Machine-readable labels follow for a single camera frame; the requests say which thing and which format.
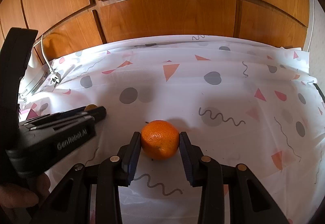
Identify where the orange mandarin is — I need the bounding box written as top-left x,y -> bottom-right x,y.
141,120 -> 180,161

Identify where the person's left hand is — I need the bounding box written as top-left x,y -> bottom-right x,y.
1,173 -> 51,223

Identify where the small brown longan fruit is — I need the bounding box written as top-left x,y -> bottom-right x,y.
84,104 -> 98,112

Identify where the pink shallow tray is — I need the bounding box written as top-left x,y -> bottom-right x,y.
19,102 -> 40,121

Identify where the white ceramic electric kettle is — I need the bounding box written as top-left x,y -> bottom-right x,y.
19,48 -> 47,101

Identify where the white patterned tablecloth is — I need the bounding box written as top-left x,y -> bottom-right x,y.
21,35 -> 324,223

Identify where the white kettle power cord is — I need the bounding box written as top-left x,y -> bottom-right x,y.
40,34 -> 62,88

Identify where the wooden wall cabinet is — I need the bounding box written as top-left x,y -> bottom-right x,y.
1,0 -> 310,62

